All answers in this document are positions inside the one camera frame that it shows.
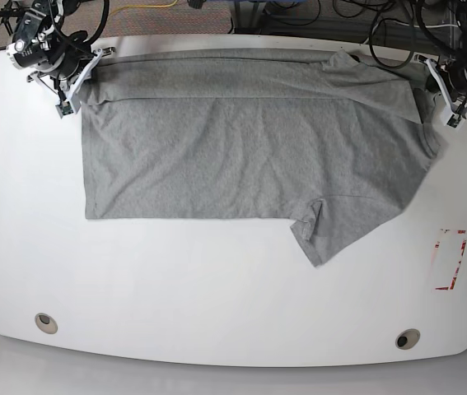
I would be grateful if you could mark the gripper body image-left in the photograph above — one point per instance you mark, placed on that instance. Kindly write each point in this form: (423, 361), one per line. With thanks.
(67, 64)

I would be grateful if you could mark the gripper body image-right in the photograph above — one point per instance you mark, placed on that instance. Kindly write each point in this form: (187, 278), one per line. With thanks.
(457, 75)

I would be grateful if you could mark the grey T-shirt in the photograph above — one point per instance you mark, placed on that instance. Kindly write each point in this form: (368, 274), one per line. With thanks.
(333, 144)

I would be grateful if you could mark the red tape rectangle marking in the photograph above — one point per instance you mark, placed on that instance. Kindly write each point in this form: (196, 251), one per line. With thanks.
(449, 251)

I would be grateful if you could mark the white wrist camera mount image-right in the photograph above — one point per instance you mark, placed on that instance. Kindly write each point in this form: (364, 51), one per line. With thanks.
(454, 113)

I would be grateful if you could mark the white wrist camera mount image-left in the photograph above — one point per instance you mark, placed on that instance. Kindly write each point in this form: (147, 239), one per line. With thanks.
(76, 86)

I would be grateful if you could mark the right table cable grommet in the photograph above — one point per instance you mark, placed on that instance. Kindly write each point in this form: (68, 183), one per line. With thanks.
(407, 339)

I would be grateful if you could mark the table cable grommet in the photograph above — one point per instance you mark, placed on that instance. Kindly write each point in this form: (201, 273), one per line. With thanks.
(46, 324)
(407, 339)

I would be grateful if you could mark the left table cable grommet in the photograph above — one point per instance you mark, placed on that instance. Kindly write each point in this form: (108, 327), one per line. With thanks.
(46, 324)

